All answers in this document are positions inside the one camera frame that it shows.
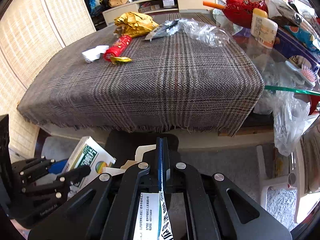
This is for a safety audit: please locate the yellow capped white bottle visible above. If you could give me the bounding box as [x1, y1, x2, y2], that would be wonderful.
[251, 8, 268, 38]

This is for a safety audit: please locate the torn white carton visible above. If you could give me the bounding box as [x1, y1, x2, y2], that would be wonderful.
[100, 138, 174, 239]

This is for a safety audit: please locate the blue cookie tin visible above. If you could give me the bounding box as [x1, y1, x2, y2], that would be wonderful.
[273, 27, 319, 74]

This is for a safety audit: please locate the yellow envelope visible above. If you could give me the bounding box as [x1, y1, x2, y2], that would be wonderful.
[114, 12, 159, 38]

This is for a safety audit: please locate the hanging clear plastic bag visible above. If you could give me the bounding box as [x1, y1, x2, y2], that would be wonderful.
[254, 90, 311, 157]

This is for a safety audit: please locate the blue snack bag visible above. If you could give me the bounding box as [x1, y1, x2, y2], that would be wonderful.
[284, 25, 319, 52]

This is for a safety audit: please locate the green white foil pouch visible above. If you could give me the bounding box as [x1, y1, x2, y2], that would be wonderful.
[144, 19, 179, 41]

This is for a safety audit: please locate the bamboo folding screen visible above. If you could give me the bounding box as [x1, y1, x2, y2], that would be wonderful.
[1, 0, 95, 161]

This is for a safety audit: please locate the white tissue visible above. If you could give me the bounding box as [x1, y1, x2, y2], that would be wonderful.
[82, 45, 109, 63]

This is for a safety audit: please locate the red plastic basket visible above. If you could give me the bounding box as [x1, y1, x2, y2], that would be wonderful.
[222, 0, 268, 29]

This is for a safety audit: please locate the green white medicine box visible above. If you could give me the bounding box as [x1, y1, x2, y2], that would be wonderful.
[62, 136, 116, 199]

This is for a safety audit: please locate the small gold foil wrapper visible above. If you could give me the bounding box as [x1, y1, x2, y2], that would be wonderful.
[110, 57, 132, 64]

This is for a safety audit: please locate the white capped orange bottle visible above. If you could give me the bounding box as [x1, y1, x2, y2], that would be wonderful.
[258, 18, 278, 49]

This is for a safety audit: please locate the pink hairbrush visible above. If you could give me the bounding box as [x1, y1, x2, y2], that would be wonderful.
[285, 61, 317, 87]

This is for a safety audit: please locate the red Skittles candy tube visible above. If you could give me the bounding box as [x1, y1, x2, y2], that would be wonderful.
[104, 35, 132, 62]

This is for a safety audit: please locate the beige grey TV cabinet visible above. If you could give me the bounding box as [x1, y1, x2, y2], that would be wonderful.
[103, 0, 218, 25]

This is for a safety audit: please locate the orange handled tool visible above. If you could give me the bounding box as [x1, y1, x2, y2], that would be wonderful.
[202, 1, 225, 10]

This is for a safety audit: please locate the clear plastic bag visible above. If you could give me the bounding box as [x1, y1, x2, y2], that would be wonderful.
[178, 18, 229, 48]
[254, 90, 311, 157]

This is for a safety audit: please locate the grey plaid tablecloth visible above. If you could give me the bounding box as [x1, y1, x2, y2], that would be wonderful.
[17, 26, 264, 135]

